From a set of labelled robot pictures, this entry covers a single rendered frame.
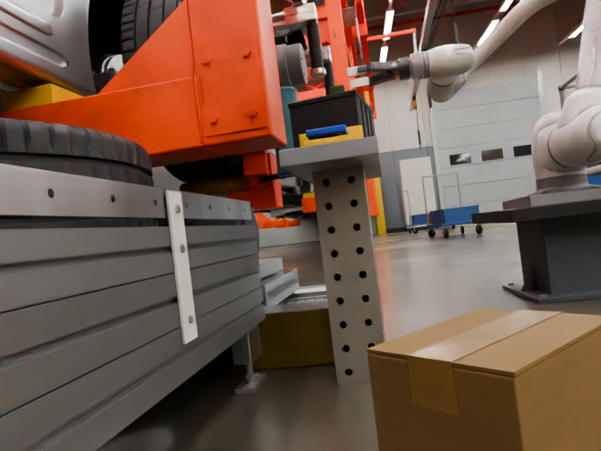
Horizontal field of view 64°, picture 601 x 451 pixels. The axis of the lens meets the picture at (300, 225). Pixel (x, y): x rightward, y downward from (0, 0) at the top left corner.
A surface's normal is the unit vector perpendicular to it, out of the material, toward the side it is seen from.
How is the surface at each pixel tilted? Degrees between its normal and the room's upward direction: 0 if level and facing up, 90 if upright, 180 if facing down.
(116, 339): 90
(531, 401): 90
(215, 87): 90
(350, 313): 90
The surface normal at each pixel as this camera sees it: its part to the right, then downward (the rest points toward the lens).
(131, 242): 0.98, -0.12
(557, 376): 0.62, -0.09
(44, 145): 0.78, -0.11
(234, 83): -0.18, 0.00
